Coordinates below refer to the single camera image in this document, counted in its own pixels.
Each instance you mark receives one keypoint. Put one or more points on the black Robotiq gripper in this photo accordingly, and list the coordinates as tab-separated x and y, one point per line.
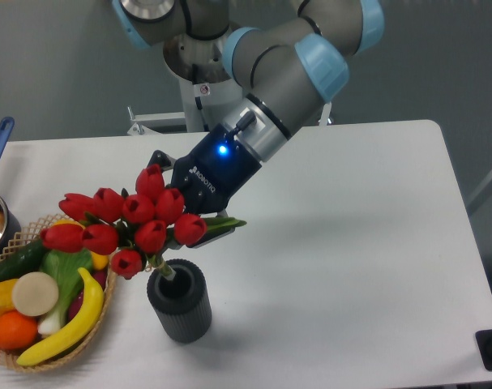
214	170

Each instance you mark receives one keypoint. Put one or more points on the red tulip bouquet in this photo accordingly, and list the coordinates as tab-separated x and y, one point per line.
133	230

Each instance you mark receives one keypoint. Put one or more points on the dark grey ribbed vase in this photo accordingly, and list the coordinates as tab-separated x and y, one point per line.
182	304

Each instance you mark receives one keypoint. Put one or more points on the green bok choy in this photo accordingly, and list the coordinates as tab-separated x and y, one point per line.
63	268

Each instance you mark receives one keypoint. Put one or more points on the yellow bell pepper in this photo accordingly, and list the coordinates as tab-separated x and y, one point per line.
6	288

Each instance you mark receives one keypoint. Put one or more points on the yellow banana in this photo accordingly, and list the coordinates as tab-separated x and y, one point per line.
74	331

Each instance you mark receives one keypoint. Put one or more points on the woven wicker basket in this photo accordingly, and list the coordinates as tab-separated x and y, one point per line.
20	239

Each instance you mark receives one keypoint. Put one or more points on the green cucumber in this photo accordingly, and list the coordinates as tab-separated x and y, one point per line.
26	259

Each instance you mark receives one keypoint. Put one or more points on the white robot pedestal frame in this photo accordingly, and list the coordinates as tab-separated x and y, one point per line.
282	100

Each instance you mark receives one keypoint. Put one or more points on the dark red fruit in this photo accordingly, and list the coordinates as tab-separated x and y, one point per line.
101	278

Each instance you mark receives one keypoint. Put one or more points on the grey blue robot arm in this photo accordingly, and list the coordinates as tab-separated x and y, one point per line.
199	40

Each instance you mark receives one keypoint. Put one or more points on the round beige disc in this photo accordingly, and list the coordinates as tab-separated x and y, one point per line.
35	294

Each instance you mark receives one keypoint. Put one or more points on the orange fruit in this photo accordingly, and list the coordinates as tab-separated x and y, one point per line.
17	330

